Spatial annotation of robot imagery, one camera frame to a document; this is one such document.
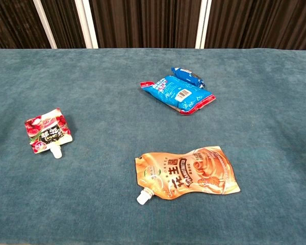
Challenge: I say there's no teal velvet table cloth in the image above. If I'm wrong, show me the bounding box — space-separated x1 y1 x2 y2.
0 47 306 245

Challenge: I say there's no small blue cookie pack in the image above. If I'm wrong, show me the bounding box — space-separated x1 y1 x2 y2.
171 67 206 89

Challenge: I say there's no red spouted fruit pouch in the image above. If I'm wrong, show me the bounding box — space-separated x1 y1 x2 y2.
24 107 73 159

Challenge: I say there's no blue red-edged snack bag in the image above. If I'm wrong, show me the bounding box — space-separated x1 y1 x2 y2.
139 75 217 116

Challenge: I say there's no orange spouted sauce pouch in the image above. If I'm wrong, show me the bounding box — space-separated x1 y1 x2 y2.
135 145 241 205

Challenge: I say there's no dark ribbed partition panel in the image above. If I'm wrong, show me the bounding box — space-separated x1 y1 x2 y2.
0 0 306 52

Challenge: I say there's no white partition post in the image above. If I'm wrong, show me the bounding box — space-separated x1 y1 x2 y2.
74 0 99 49
32 0 58 50
194 0 213 50

